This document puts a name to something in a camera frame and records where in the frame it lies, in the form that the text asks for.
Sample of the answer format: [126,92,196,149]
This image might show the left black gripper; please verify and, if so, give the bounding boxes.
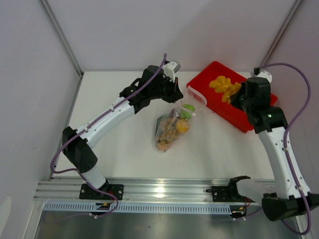
[150,75,183,104]

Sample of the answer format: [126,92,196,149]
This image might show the yellow ginger toy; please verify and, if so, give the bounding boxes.
[209,76,241,104]

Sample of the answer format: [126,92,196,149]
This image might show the green vegetable toy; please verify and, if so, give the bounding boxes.
[179,104,195,120]

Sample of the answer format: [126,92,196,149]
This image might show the yellow potato toy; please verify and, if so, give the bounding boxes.
[175,119,190,134]

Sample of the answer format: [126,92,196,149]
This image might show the clear pink zip top bag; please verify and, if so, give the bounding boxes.
[160,86,207,143]

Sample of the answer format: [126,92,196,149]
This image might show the brown longan bunch toy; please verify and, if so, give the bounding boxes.
[155,116,180,152]

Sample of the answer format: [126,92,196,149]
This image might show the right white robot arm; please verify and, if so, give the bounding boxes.
[227,77,319,221]

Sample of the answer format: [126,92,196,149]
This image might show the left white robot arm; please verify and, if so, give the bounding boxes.
[62,61,183,199]

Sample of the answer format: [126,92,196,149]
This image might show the red plastic tray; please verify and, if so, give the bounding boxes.
[186,61,278,134]

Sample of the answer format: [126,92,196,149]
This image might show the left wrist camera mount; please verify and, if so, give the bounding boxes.
[162,61,181,82]

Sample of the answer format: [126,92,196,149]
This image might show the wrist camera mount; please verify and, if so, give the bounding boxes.
[162,61,181,82]
[253,67,272,83]

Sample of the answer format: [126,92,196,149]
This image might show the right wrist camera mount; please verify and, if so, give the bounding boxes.
[253,67,272,83]

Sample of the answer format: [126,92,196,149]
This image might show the right corner aluminium post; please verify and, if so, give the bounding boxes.
[259,0,306,66]

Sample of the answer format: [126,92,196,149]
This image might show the corner aluminium post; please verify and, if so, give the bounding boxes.
[259,0,306,66]
[37,0,84,78]

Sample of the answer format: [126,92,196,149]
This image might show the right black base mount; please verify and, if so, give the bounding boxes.
[205,176,251,203]

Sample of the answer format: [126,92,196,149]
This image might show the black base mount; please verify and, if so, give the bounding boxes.
[79,183,124,201]
[205,176,251,203]

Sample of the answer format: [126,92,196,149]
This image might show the aluminium frame rail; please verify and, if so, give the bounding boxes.
[33,178,277,204]

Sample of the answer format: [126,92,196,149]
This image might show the white slotted cable duct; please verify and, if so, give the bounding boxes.
[43,201,232,215]

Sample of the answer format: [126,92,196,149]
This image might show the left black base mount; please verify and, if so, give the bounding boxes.
[79,183,124,201]

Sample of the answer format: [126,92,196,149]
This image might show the left corner aluminium post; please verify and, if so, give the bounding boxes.
[37,0,84,78]

